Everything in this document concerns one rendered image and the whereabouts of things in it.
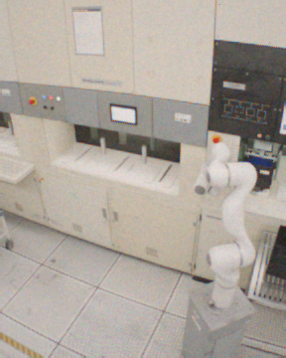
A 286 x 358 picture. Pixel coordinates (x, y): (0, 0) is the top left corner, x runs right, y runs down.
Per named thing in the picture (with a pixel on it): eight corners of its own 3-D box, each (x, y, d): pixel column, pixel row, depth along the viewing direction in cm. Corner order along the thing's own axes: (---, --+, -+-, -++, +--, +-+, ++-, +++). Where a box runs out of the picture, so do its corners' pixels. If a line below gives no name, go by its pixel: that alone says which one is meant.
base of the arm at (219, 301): (214, 320, 157) (219, 299, 147) (198, 293, 172) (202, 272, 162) (245, 307, 163) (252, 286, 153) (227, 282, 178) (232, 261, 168)
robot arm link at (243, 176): (217, 264, 155) (248, 258, 156) (226, 274, 143) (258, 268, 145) (216, 162, 146) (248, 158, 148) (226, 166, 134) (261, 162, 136)
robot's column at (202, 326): (197, 386, 192) (212, 330, 152) (179, 352, 215) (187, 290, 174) (231, 370, 201) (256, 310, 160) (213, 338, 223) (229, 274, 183)
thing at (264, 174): (237, 187, 233) (243, 149, 216) (241, 173, 248) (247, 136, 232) (270, 195, 224) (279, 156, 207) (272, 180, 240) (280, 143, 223)
